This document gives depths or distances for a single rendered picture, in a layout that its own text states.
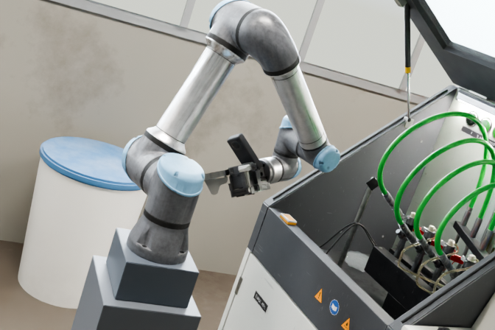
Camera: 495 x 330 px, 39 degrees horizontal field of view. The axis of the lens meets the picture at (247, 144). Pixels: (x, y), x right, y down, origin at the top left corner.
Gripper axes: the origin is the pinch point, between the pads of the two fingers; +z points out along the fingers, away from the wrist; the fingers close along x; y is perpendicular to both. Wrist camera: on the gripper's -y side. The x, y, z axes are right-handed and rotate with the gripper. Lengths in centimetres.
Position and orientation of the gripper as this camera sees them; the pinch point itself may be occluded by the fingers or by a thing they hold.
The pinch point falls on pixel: (215, 173)
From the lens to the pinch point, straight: 180.9
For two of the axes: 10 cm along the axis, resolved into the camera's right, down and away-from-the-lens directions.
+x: -7.8, 1.9, 6.0
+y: 2.1, 9.8, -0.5
